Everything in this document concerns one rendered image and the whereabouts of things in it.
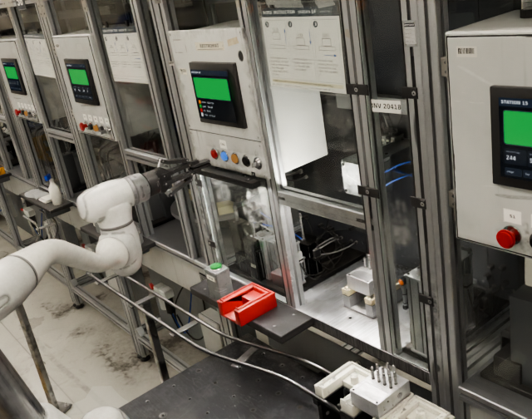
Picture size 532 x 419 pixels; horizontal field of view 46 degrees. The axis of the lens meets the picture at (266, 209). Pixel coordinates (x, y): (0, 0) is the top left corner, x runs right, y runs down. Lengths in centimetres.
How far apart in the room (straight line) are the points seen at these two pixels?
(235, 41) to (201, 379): 116
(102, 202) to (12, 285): 49
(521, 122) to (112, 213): 113
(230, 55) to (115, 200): 54
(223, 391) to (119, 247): 65
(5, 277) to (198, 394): 99
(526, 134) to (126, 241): 114
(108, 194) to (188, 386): 78
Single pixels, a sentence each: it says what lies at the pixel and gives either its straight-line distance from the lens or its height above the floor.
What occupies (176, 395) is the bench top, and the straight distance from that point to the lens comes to 226.
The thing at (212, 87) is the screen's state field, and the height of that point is 166.
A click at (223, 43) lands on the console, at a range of 194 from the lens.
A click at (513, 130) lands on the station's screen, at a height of 162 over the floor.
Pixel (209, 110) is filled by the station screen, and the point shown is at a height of 158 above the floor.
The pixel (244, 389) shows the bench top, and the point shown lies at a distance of 220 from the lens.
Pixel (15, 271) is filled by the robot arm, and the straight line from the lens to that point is 147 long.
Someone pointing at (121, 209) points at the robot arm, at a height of 140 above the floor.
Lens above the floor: 199
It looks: 21 degrees down
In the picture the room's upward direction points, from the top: 10 degrees counter-clockwise
